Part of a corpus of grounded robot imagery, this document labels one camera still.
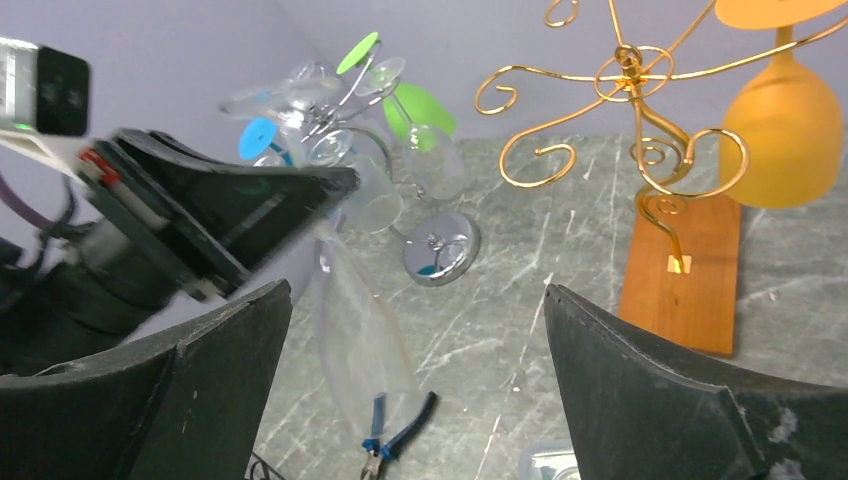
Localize clear hanging wine glass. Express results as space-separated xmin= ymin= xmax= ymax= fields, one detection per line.
xmin=354 ymin=56 xmax=468 ymax=200

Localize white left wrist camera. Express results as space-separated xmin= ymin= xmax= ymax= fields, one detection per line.
xmin=1 ymin=37 xmax=92 ymax=138

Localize chrome wire glass rack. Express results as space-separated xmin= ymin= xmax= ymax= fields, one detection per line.
xmin=291 ymin=39 xmax=483 ymax=288

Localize orange frosted wine glass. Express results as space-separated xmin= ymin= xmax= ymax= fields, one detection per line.
xmin=715 ymin=0 xmax=844 ymax=208

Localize gold wire glass rack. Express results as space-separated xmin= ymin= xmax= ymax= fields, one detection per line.
xmin=474 ymin=0 xmax=848 ymax=358

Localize green wine glass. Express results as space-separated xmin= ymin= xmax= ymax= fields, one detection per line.
xmin=336 ymin=32 xmax=457 ymax=140

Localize clear plastic storage box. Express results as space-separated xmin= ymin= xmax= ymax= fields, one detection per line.
xmin=518 ymin=440 xmax=581 ymax=480

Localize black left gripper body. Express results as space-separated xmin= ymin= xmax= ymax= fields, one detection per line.
xmin=1 ymin=129 xmax=252 ymax=371

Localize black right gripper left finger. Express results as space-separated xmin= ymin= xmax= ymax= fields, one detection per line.
xmin=1 ymin=280 xmax=293 ymax=479

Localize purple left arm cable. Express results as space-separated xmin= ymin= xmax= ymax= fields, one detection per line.
xmin=0 ymin=173 xmax=58 ymax=232

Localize blue wine glass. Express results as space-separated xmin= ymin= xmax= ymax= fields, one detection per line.
xmin=238 ymin=118 xmax=294 ymax=167

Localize clear wine glass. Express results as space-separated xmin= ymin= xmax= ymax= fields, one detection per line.
xmin=311 ymin=221 xmax=425 ymax=443
xmin=354 ymin=56 xmax=468 ymax=200

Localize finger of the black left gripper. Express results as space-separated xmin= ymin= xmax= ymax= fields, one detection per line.
xmin=119 ymin=130 xmax=359 ymax=279

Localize blue handled pliers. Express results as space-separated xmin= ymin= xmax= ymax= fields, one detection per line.
xmin=359 ymin=391 xmax=440 ymax=480

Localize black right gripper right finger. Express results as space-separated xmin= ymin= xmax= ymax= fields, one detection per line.
xmin=544 ymin=284 xmax=847 ymax=479

